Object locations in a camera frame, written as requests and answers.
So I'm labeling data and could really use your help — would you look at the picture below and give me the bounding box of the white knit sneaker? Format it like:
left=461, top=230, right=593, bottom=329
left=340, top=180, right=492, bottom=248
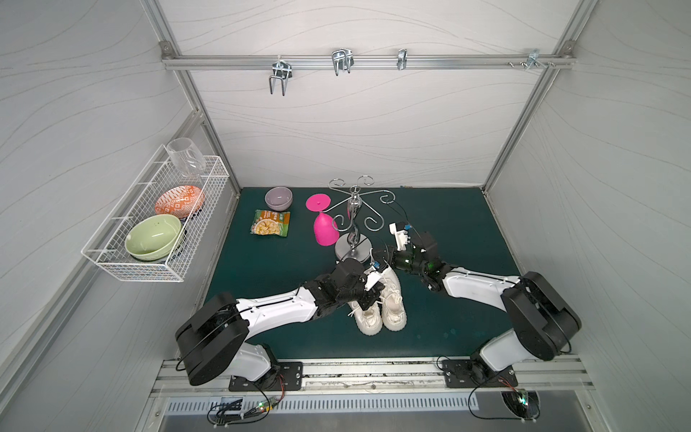
left=380, top=267, right=408, bottom=332
left=348, top=301, right=383, bottom=337

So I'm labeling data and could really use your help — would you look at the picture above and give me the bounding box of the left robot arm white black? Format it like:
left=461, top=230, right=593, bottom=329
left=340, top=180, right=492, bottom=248
left=175, top=258, right=390, bottom=386

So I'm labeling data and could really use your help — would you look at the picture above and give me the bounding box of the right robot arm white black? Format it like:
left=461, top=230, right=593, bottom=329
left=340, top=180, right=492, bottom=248
left=386, top=222, right=582, bottom=383

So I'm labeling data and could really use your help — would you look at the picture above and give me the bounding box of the chrome glass holder stand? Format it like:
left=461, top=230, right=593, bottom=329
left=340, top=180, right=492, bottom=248
left=324, top=175, right=396, bottom=263

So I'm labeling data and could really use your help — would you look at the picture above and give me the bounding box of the pink plastic wine glass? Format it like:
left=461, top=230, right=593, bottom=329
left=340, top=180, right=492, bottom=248
left=306, top=194, right=340, bottom=247

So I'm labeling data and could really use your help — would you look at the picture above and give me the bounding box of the green dark table mat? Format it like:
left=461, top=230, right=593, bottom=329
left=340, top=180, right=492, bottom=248
left=209, top=188, right=518, bottom=359

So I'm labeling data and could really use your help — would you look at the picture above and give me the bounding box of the green snack packet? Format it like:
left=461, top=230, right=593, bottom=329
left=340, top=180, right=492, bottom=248
left=250, top=210, right=291, bottom=238

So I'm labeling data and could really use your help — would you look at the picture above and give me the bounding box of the lilac ceramic bowl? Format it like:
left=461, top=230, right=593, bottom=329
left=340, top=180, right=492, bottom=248
left=265, top=186, right=293, bottom=212

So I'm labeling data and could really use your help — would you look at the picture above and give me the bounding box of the orange patterned bowl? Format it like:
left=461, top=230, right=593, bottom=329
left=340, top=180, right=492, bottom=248
left=154, top=185, right=206, bottom=220

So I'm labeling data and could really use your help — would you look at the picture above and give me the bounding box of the small metal hook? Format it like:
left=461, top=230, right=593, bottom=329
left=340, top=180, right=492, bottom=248
left=397, top=49, right=408, bottom=71

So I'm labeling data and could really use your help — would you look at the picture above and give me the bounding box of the green ceramic bowl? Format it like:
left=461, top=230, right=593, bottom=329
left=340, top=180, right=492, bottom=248
left=125, top=214, right=183, bottom=262

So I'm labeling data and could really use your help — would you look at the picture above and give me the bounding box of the clear drinking glass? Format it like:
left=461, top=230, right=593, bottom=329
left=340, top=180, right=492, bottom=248
left=165, top=138, right=206, bottom=176

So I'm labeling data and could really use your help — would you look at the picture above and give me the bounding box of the metal double hook middle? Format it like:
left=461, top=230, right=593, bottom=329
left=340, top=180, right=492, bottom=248
left=331, top=48, right=354, bottom=77

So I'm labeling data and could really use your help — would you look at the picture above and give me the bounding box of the metal double hook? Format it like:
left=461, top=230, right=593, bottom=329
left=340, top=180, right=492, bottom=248
left=331, top=48, right=354, bottom=77
left=268, top=60, right=293, bottom=96

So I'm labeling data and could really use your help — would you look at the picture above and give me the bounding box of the metal double hook left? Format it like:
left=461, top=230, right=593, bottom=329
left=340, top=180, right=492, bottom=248
left=268, top=60, right=293, bottom=96

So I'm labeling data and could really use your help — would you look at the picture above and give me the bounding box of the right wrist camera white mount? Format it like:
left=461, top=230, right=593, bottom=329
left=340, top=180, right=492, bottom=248
left=389, top=221, right=411, bottom=251

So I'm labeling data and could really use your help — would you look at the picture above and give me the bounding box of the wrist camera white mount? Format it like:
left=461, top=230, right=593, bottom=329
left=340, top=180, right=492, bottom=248
left=389, top=221, right=411, bottom=251
left=363, top=266, right=384, bottom=294

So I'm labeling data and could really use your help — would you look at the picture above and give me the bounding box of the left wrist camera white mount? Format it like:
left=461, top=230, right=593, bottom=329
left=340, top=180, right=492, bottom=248
left=363, top=266, right=384, bottom=294

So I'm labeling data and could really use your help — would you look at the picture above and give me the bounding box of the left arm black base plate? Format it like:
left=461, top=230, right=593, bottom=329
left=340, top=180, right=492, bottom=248
left=229, top=362, right=304, bottom=392

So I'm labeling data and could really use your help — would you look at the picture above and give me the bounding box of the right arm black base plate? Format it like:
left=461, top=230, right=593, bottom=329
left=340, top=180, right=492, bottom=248
left=437, top=358, right=518, bottom=389

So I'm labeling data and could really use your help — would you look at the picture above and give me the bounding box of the black cable bundle left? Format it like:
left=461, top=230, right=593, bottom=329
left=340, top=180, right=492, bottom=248
left=206, top=377, right=287, bottom=428

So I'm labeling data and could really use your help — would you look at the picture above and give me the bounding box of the black cable right base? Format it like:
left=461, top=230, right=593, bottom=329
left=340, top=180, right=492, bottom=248
left=466, top=377, right=542, bottom=423

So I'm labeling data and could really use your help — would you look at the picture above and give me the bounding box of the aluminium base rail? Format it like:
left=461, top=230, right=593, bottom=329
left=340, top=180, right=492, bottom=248
left=149, top=355, right=595, bottom=398

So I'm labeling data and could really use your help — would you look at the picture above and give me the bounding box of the white wire wall basket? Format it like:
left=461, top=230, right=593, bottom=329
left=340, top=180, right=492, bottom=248
left=81, top=149, right=229, bottom=283

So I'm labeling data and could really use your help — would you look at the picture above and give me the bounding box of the metal hook bracket right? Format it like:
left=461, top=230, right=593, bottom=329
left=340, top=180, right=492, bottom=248
left=507, top=49, right=556, bottom=71

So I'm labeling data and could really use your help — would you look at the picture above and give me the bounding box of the aluminium crossbar rail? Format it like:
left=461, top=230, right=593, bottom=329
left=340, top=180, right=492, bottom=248
left=162, top=43, right=577, bottom=73

